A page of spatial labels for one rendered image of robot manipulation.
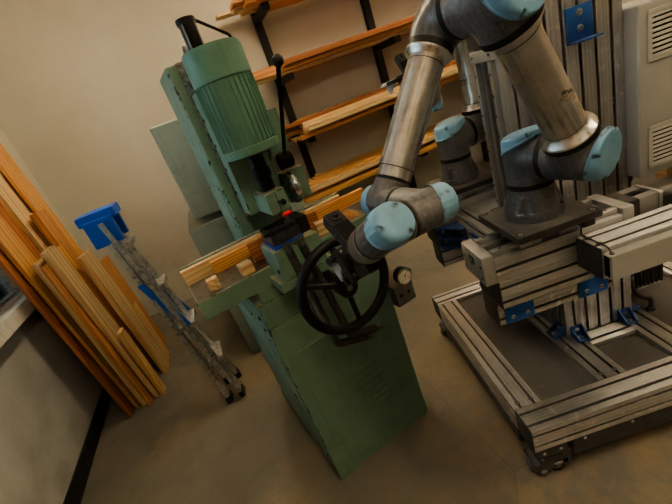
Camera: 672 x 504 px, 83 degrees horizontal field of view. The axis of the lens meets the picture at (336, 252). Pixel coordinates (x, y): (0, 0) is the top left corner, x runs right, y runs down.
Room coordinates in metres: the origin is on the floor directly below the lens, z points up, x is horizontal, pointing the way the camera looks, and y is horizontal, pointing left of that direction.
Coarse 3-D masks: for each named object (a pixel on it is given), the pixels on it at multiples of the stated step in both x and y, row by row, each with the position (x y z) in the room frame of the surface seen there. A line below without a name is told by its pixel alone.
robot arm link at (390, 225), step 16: (384, 208) 0.58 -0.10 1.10; (400, 208) 0.59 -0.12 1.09; (368, 224) 0.59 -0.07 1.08; (384, 224) 0.57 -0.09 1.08; (400, 224) 0.57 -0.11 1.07; (416, 224) 0.60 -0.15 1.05; (368, 240) 0.59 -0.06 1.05; (384, 240) 0.56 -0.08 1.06; (400, 240) 0.56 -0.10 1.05; (368, 256) 0.63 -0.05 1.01
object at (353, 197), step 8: (352, 192) 1.35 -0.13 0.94; (360, 192) 1.36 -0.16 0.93; (336, 200) 1.32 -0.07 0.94; (344, 200) 1.33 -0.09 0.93; (352, 200) 1.34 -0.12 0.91; (320, 208) 1.30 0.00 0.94; (328, 208) 1.31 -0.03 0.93; (336, 208) 1.32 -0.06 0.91; (344, 208) 1.33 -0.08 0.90; (320, 216) 1.29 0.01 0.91; (240, 248) 1.18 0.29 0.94; (224, 256) 1.16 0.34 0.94; (232, 256) 1.17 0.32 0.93; (240, 256) 1.17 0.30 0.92; (248, 256) 1.18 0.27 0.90; (216, 264) 1.15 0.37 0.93; (224, 264) 1.15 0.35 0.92; (232, 264) 1.16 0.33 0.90; (216, 272) 1.14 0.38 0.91
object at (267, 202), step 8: (256, 192) 1.30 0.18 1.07; (264, 192) 1.25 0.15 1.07; (272, 192) 1.20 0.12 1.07; (280, 192) 1.21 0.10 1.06; (256, 200) 1.30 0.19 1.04; (264, 200) 1.21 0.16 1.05; (272, 200) 1.20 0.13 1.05; (288, 200) 1.22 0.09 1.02; (264, 208) 1.25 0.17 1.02; (272, 208) 1.19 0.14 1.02; (280, 208) 1.20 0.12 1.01; (288, 208) 1.22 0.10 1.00
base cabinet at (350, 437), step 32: (256, 320) 1.17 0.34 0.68; (288, 320) 1.04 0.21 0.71; (352, 320) 1.11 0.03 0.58; (384, 320) 1.16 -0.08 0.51; (288, 352) 1.02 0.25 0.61; (320, 352) 1.06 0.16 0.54; (352, 352) 1.10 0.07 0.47; (384, 352) 1.14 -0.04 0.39; (288, 384) 1.15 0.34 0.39; (320, 384) 1.04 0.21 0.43; (352, 384) 1.08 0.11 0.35; (384, 384) 1.12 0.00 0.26; (416, 384) 1.17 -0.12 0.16; (320, 416) 1.03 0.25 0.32; (352, 416) 1.06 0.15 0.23; (384, 416) 1.11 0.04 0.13; (416, 416) 1.16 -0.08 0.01; (320, 448) 1.18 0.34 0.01; (352, 448) 1.05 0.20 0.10
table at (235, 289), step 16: (224, 272) 1.13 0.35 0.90; (256, 272) 1.03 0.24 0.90; (272, 272) 1.05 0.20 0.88; (192, 288) 1.09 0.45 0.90; (208, 288) 1.04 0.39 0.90; (224, 288) 1.00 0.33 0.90; (240, 288) 1.01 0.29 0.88; (256, 288) 1.02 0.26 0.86; (288, 288) 0.96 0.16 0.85; (208, 304) 0.97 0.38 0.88; (224, 304) 0.99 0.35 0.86
